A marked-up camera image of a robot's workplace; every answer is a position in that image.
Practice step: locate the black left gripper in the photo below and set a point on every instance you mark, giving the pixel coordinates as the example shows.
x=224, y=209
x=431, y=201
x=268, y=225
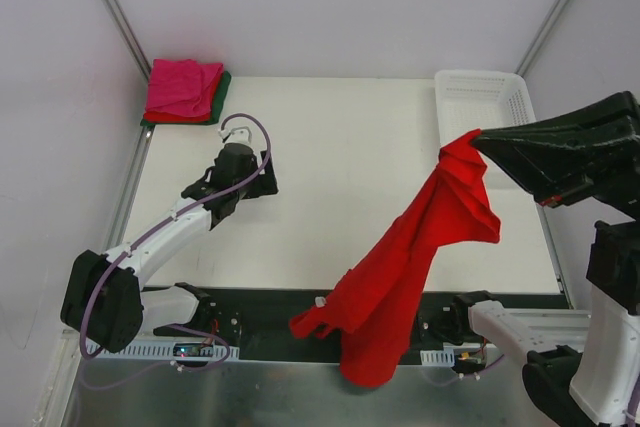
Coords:
x=265, y=182

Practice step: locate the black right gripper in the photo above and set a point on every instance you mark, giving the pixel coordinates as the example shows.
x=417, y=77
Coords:
x=600, y=159

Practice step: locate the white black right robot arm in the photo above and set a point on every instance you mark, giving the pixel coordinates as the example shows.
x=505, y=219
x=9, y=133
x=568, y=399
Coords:
x=595, y=386

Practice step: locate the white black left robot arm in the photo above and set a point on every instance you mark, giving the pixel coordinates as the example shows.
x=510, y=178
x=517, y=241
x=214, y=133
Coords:
x=106, y=298

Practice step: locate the white perforated plastic basket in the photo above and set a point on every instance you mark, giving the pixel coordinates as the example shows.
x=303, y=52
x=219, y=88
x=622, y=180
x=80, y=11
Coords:
x=479, y=99

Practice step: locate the folded green t shirt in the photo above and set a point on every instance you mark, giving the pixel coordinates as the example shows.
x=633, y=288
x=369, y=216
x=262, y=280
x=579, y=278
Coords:
x=212, y=117

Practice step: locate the folded pink t shirt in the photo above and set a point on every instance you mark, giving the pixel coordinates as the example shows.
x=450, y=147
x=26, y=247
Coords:
x=174, y=81

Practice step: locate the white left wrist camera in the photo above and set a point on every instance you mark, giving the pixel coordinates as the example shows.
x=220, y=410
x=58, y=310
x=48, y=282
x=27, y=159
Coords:
x=238, y=135

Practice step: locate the aluminium frame post right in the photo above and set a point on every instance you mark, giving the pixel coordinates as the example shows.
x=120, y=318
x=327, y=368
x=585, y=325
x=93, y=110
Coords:
x=542, y=36

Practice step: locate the aluminium frame post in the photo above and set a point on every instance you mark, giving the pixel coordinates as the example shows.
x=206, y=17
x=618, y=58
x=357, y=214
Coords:
x=542, y=36
x=119, y=18

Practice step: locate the white slotted cable duct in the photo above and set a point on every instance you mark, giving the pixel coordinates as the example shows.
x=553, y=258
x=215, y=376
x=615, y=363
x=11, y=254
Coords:
x=172, y=350

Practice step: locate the aluminium frame post left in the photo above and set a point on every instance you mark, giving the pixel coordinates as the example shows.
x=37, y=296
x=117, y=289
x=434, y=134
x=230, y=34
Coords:
x=119, y=18

